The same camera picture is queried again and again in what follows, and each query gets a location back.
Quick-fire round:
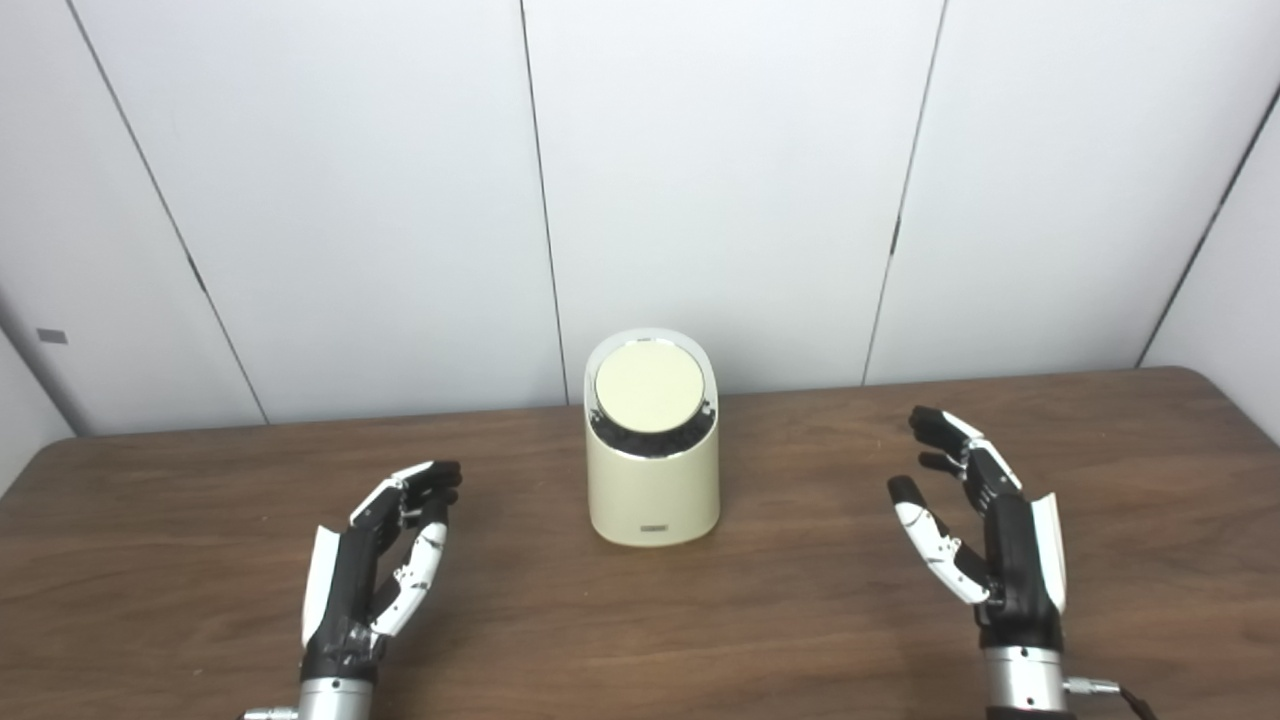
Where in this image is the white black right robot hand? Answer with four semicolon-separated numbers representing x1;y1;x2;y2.
887;405;1068;656

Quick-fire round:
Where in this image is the cream-colored bin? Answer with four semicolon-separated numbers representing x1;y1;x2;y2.
584;328;721;548

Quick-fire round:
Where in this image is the cream round bin lid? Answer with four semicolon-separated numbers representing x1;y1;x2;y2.
594;340;706;434

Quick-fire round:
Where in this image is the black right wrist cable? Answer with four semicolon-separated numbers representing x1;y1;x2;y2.
1063;676;1161;720

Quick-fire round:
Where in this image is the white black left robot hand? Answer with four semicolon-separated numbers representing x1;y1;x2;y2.
300;460;463;686

